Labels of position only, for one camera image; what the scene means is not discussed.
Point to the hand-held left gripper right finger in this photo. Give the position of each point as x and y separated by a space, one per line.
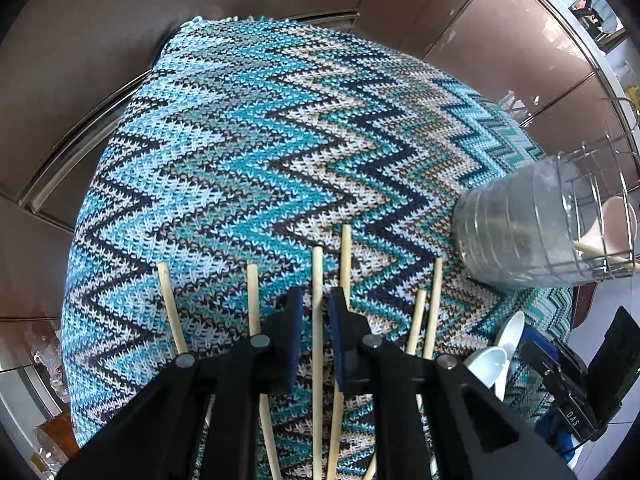
336 340

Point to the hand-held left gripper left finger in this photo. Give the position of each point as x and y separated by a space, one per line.
296 320

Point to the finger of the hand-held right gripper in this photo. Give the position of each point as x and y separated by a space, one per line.
550 365

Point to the wooden chopstick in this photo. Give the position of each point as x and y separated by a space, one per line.
170 300
255 300
317 280
592 250
417 320
346 260
434 300

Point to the white ceramic spoon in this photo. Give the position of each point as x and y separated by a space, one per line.
487 360
510 335

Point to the blue cloth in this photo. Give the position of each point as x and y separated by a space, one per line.
550 430

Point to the clear plastic container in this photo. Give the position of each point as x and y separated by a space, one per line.
515 230

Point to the pale pink spoon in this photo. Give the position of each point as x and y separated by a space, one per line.
617 220

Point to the blue zigzag knitted mat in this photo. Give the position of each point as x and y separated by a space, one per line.
250 160

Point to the light blue towel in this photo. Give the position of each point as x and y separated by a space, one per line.
607 15

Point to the brown kitchen cabinet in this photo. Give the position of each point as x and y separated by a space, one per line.
75 35

